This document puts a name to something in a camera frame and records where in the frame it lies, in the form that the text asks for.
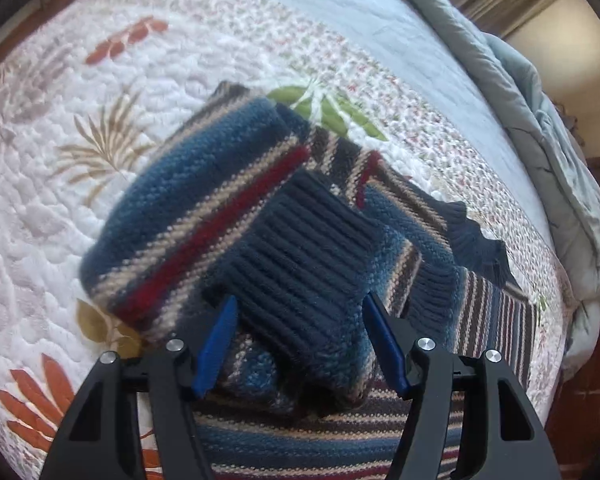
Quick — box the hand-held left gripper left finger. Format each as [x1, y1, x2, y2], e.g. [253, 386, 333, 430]
[39, 295, 239, 480]

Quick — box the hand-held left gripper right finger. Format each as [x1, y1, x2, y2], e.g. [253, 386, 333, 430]
[362, 291, 564, 480]

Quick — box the striped knit sweater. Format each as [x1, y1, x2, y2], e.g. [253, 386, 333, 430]
[79, 81, 540, 480]

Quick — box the floral quilted bedspread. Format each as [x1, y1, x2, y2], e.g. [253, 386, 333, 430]
[0, 0, 576, 480]

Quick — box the grey comforter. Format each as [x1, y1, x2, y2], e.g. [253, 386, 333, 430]
[362, 0, 600, 381]

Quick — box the light blue bed sheet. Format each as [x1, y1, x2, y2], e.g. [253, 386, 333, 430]
[200, 0, 556, 246]

